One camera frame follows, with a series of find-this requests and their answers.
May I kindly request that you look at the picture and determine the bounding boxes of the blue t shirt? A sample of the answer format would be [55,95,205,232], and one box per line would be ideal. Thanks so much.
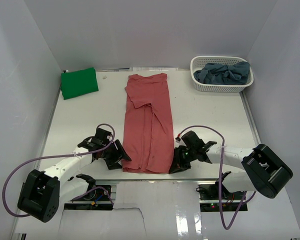
[193,61,250,85]

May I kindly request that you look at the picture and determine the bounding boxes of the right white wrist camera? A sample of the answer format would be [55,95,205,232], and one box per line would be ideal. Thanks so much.
[175,134,184,145]

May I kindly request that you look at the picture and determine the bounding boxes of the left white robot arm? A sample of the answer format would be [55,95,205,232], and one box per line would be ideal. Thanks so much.
[17,127,131,223]

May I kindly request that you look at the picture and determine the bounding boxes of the folded green t shirt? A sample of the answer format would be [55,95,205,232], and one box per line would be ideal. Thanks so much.
[60,67,99,100]

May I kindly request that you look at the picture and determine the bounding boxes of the white plastic basket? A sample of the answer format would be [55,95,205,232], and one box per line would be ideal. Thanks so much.
[190,55,254,93]

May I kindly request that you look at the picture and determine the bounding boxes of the red t shirt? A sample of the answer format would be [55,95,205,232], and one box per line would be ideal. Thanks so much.
[121,73,174,174]

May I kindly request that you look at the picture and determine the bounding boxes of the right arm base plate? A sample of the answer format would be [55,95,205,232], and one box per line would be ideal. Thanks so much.
[195,184,244,213]

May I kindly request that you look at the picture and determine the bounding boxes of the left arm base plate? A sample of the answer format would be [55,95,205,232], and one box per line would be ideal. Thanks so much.
[64,185,114,211]

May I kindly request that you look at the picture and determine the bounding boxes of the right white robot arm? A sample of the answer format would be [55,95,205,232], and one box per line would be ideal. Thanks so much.
[169,130,293,200]

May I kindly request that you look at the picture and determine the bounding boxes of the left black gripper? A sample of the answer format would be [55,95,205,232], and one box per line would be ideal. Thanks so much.
[101,139,131,170]

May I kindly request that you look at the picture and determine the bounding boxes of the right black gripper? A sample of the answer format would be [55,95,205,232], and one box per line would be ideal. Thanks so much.
[168,147,197,174]

